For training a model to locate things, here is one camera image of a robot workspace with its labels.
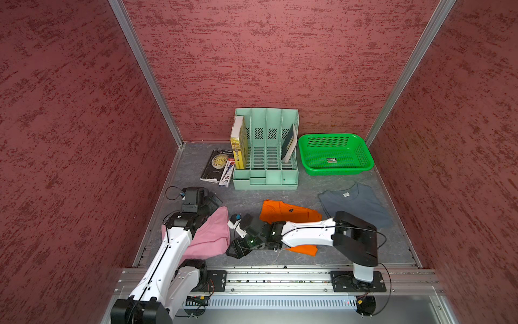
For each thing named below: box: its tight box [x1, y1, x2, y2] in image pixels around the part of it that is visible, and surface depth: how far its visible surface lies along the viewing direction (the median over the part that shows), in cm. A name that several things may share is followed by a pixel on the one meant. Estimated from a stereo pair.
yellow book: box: [230, 115, 249, 170], surface depth 94 cm
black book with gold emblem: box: [199, 148, 235, 183], surface depth 109 cm
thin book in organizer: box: [281, 123, 298, 163], surface depth 105 cm
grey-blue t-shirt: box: [318, 182, 390, 230], surface depth 97 cm
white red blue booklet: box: [218, 157, 236, 187], surface depth 103 cm
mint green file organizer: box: [232, 108, 300, 191], surface depth 105 cm
